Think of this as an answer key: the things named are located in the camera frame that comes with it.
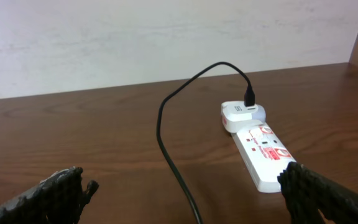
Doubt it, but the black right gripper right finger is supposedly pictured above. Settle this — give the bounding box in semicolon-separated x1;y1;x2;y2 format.
277;162;358;224

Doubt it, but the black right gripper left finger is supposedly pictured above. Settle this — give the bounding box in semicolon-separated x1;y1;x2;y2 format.
0;167;99;224

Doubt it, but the white USB charger adapter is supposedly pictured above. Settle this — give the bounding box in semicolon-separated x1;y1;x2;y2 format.
221;101;266;133

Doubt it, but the white power strip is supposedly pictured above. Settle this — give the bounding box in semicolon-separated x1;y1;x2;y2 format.
232;123;295;194

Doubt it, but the black charging cable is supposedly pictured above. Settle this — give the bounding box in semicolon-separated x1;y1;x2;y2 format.
155;61;256;224

